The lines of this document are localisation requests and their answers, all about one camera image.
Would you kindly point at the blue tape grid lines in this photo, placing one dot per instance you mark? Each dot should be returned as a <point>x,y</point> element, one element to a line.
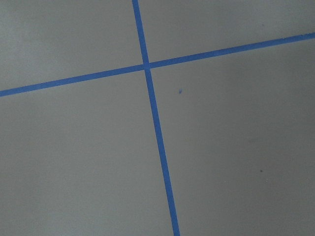
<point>147,65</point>

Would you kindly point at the brown paper table cover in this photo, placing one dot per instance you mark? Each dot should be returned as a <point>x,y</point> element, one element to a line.
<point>73,147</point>

